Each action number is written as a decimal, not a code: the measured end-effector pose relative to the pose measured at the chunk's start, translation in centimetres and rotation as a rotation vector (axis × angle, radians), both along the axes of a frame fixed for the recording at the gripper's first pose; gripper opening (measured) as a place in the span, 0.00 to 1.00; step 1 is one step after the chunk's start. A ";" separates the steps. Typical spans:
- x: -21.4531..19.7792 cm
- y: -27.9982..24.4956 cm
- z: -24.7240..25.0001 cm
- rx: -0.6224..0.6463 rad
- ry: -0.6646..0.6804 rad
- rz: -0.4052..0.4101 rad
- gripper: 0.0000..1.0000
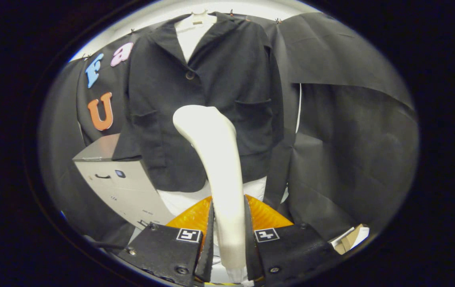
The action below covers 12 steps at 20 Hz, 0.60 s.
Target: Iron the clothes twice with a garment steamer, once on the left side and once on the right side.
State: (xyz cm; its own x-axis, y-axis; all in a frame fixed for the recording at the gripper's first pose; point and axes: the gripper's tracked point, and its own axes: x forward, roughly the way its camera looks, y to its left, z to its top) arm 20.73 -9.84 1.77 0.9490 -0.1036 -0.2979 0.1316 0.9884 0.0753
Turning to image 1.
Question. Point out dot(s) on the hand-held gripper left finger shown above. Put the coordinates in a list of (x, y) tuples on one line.
[(163, 251)]

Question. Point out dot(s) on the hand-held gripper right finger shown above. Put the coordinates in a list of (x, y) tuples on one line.
[(291, 249)]

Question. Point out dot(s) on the white garment steamer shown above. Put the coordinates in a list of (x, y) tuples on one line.
[(221, 167)]

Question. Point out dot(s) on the black jacket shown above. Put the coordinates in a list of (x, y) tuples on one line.
[(227, 71)]

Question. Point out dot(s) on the white cardboard box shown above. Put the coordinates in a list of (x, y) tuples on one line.
[(351, 239)]

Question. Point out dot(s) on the grey cabinet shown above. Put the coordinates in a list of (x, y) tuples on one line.
[(124, 191)]

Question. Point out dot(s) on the black backdrop cloth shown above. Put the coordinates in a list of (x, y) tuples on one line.
[(351, 139)]

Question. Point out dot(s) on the white mannequin torso with stand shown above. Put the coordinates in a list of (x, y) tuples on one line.
[(189, 38)]

